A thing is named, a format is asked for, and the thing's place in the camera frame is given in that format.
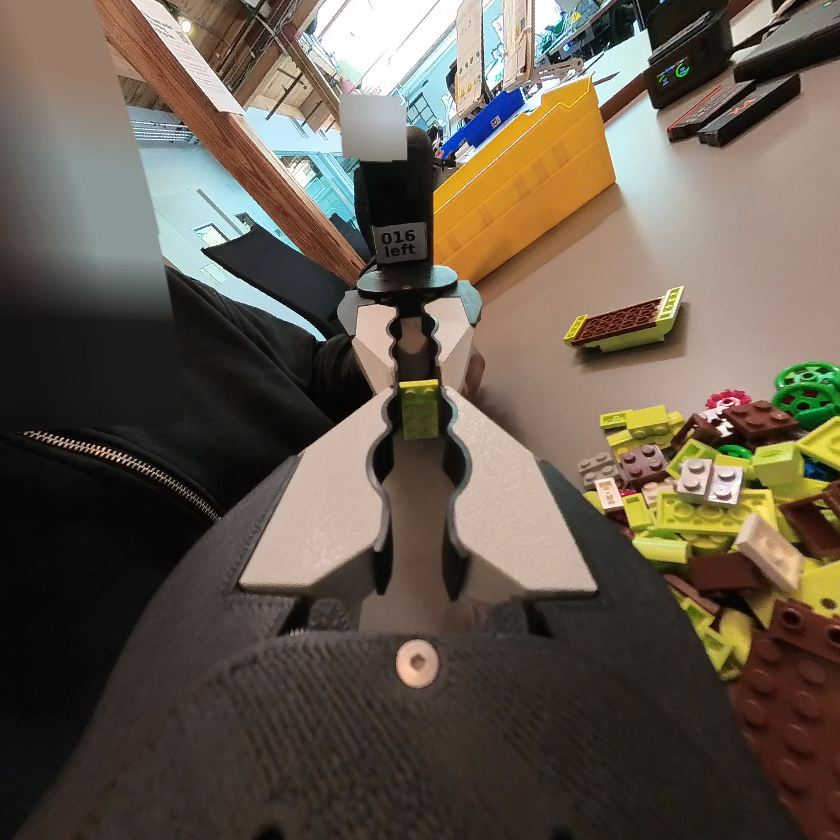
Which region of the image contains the blue plastic bin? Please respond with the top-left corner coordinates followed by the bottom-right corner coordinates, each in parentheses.
top-left (441, 88), bottom-right (526, 158)

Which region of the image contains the person's left forearm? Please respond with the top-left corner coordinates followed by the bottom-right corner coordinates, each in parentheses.
top-left (164, 268), bottom-right (368, 427)

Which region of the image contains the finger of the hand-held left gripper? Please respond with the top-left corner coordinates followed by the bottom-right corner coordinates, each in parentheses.
top-left (336, 292), bottom-right (400, 399)
top-left (425, 295), bottom-right (476, 396)

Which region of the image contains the wooden post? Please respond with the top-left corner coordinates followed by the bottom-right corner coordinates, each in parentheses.
top-left (95, 0), bottom-right (366, 283)

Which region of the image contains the white paper sign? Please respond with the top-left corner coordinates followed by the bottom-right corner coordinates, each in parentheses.
top-left (140, 0), bottom-right (247, 118)

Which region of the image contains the black camera battery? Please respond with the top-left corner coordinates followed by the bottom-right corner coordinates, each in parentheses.
top-left (666, 80), bottom-right (757, 143)
top-left (697, 73), bottom-right (803, 148)

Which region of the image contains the black office chair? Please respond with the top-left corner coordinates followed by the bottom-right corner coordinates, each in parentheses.
top-left (200, 226), bottom-right (368, 342)

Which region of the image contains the black charging case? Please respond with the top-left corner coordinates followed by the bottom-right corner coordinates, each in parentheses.
top-left (642, 12), bottom-right (734, 110)

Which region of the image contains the lime and brown brick assembly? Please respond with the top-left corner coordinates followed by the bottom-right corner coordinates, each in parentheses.
top-left (562, 285), bottom-right (685, 354)

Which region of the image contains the yellow plastic bin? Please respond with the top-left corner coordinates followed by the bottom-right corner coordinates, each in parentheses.
top-left (432, 77), bottom-right (618, 284)

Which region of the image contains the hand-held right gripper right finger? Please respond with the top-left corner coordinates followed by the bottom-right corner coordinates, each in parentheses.
top-left (438, 386), bottom-right (599, 634)

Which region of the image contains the pile of toy bricks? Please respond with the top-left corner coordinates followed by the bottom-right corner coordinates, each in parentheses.
top-left (577, 360), bottom-right (840, 840)

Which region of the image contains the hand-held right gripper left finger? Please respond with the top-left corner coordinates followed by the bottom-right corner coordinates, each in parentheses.
top-left (238, 386), bottom-right (403, 632)

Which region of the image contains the flat black power bank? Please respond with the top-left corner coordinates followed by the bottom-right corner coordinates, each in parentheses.
top-left (733, 5), bottom-right (840, 84)

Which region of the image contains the lime green toy brick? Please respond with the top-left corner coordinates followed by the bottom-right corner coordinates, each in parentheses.
top-left (399, 380), bottom-right (441, 440)

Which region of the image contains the cardboard sign board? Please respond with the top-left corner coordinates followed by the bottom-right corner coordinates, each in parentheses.
top-left (456, 0), bottom-right (487, 122)
top-left (502, 0), bottom-right (585, 93)

